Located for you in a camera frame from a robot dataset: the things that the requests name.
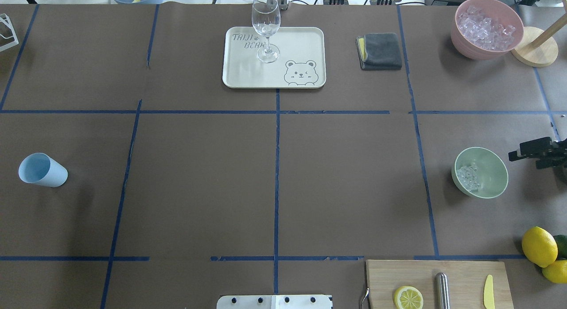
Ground wooden cutting board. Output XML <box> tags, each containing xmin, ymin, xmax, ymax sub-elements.
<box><xmin>361</xmin><ymin>260</ymin><xmax>514</xmax><ymax>309</ymax></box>

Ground black handled knife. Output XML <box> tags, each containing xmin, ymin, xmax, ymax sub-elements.
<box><xmin>435</xmin><ymin>272</ymin><xmax>451</xmax><ymax>309</ymax></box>

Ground clear wine glass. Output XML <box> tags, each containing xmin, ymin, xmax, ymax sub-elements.
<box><xmin>251</xmin><ymin>0</ymin><xmax>281</xmax><ymax>63</ymax></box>

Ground ice cubes in green bowl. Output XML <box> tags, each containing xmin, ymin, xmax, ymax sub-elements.
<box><xmin>456</xmin><ymin>162</ymin><xmax>480</xmax><ymax>193</ymax></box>

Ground wooden stand with carton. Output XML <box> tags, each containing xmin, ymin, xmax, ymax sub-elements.
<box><xmin>512</xmin><ymin>14</ymin><xmax>567</xmax><ymax>67</ymax></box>

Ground light blue plastic cup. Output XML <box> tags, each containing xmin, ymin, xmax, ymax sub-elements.
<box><xmin>18</xmin><ymin>152</ymin><xmax>68</xmax><ymax>188</ymax></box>

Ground mint green bowl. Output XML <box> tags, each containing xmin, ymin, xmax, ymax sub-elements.
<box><xmin>450</xmin><ymin>147</ymin><xmax>509</xmax><ymax>199</ymax></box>

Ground dark grey folded cloth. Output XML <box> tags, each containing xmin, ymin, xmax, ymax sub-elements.
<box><xmin>356</xmin><ymin>33</ymin><xmax>402</xmax><ymax>71</ymax></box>

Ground cream bear tray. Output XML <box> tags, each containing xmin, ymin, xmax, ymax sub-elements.
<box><xmin>222</xmin><ymin>27</ymin><xmax>327</xmax><ymax>89</ymax></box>

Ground yellow plastic knife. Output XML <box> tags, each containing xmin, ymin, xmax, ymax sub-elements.
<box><xmin>483</xmin><ymin>274</ymin><xmax>495</xmax><ymax>309</ymax></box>

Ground white wire cup rack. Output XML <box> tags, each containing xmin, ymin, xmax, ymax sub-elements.
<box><xmin>0</xmin><ymin>14</ymin><xmax>19</xmax><ymax>51</ymax></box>

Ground green lime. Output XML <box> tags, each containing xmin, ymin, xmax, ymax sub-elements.
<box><xmin>553</xmin><ymin>235</ymin><xmax>567</xmax><ymax>259</ymax></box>

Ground pink bowl of ice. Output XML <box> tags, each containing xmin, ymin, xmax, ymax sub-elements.
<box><xmin>451</xmin><ymin>0</ymin><xmax>524</xmax><ymax>60</ymax></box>

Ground yellow lemon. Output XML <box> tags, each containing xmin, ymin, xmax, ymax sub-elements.
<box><xmin>541</xmin><ymin>260</ymin><xmax>567</xmax><ymax>284</ymax></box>
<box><xmin>521</xmin><ymin>226</ymin><xmax>558</xmax><ymax>268</ymax></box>

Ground half lemon slice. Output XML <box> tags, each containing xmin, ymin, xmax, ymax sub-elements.
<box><xmin>393</xmin><ymin>286</ymin><xmax>424</xmax><ymax>309</ymax></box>

